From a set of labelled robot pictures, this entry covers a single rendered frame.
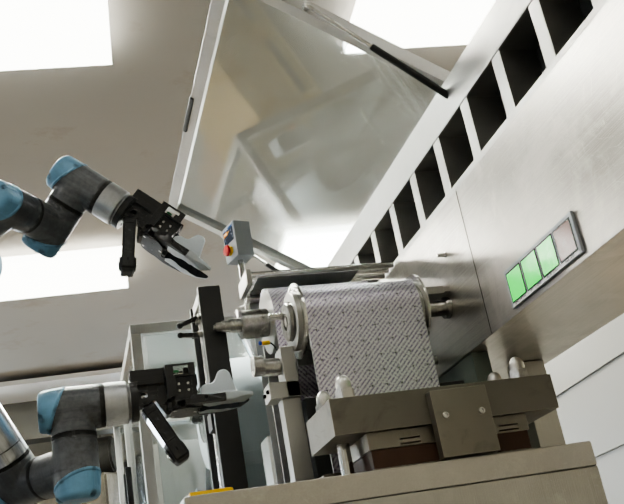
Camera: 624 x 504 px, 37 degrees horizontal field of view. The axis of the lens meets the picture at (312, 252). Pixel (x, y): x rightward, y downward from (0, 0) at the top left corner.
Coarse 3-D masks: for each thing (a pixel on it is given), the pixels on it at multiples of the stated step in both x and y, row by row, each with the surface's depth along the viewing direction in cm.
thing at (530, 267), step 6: (528, 258) 158; (534, 258) 156; (522, 264) 160; (528, 264) 158; (534, 264) 156; (528, 270) 158; (534, 270) 156; (528, 276) 158; (534, 276) 156; (540, 276) 155; (528, 282) 159; (534, 282) 157; (528, 288) 159
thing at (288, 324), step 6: (282, 306) 184; (288, 306) 181; (282, 312) 184; (288, 312) 180; (288, 318) 180; (294, 318) 179; (282, 324) 185; (288, 324) 180; (294, 324) 179; (282, 330) 185; (288, 330) 181; (294, 330) 179; (288, 336) 181; (294, 336) 180
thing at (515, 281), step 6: (516, 270) 162; (510, 276) 164; (516, 276) 162; (510, 282) 165; (516, 282) 163; (522, 282) 161; (510, 288) 165; (516, 288) 163; (522, 288) 161; (516, 294) 163
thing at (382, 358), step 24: (312, 336) 176; (336, 336) 177; (360, 336) 178; (384, 336) 179; (408, 336) 180; (336, 360) 175; (360, 360) 176; (384, 360) 177; (408, 360) 178; (432, 360) 180; (360, 384) 174; (384, 384) 175; (408, 384) 176; (432, 384) 178
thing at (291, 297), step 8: (288, 296) 183; (296, 296) 180; (296, 304) 178; (296, 312) 178; (424, 312) 184; (296, 320) 178; (296, 328) 179; (296, 336) 179; (288, 344) 185; (296, 344) 179
